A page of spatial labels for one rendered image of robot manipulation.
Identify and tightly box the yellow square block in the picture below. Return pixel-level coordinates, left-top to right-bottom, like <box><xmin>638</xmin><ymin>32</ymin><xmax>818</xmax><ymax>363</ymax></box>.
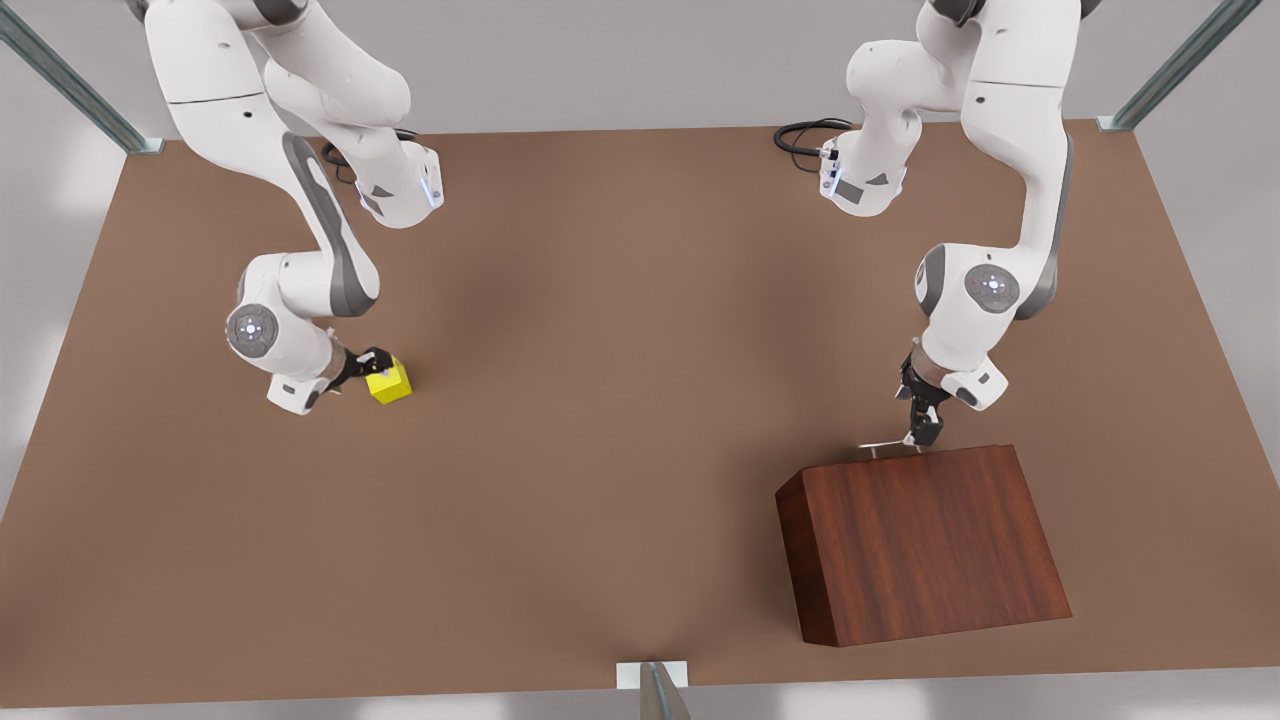
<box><xmin>366</xmin><ymin>356</ymin><xmax>414</xmax><ymax>406</ymax></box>

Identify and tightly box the brown wooden drawer cabinet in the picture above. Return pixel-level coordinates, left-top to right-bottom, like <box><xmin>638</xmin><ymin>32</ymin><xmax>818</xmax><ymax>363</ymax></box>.
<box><xmin>775</xmin><ymin>444</ymin><xmax>1074</xmax><ymax>649</ymax></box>

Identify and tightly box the black cable loop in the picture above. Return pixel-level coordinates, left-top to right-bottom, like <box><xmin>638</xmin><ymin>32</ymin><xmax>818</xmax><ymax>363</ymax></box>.
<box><xmin>320</xmin><ymin>127</ymin><xmax>421</xmax><ymax>186</ymax></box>
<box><xmin>773</xmin><ymin>118</ymin><xmax>857</xmax><ymax>173</ymax></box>

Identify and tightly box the silver frame post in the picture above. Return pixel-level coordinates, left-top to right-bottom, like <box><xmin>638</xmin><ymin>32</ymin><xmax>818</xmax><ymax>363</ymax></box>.
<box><xmin>1095</xmin><ymin>0</ymin><xmax>1265</xmax><ymax>133</ymax></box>
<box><xmin>615</xmin><ymin>660</ymin><xmax>691</xmax><ymax>720</ymax></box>
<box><xmin>0</xmin><ymin>3</ymin><xmax>166</xmax><ymax>156</ymax></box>

